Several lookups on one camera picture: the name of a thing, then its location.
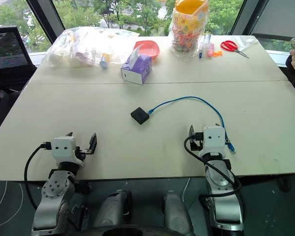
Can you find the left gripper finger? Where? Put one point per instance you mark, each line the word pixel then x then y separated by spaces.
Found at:
pixel 93 143
pixel 69 134

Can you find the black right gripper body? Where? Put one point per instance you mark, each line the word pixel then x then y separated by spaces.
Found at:
pixel 197 142

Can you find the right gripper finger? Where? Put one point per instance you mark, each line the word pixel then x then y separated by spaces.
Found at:
pixel 191 130
pixel 218 125

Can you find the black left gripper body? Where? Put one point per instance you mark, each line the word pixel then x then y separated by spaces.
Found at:
pixel 81 150

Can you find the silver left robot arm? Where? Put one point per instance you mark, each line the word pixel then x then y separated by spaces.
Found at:
pixel 54 196

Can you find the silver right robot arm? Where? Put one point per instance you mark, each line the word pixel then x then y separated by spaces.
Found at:
pixel 222 196

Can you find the small black box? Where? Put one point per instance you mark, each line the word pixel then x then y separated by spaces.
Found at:
pixel 140 115

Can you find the blue pen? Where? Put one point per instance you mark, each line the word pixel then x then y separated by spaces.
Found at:
pixel 200 51

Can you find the small light blue tube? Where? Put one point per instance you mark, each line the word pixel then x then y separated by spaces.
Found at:
pixel 103 63

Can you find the purple tissue box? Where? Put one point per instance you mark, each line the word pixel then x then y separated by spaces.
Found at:
pixel 137 68

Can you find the flat clear plastic sleeve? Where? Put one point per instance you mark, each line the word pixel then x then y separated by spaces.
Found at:
pixel 247 44

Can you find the black table caster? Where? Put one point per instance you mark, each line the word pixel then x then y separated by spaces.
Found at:
pixel 284 184

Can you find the clear plastic bag of items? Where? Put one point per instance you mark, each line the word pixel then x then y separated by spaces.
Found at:
pixel 88 46

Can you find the pink plastic bowl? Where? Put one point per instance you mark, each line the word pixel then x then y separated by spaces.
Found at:
pixel 148 48

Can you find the bag of colourful toys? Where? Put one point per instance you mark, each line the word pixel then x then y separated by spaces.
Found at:
pixel 188 29

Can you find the black mesh office chair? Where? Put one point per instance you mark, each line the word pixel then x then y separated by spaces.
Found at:
pixel 7 54

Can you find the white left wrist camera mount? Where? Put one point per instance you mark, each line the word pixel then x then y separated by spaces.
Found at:
pixel 62 147

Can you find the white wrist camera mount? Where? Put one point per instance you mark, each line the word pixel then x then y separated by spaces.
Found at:
pixel 212 140
pixel 62 147

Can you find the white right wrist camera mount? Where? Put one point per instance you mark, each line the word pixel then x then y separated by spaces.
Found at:
pixel 212 140

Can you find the dark window frame post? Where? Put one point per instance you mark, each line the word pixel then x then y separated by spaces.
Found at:
pixel 46 19
pixel 241 17

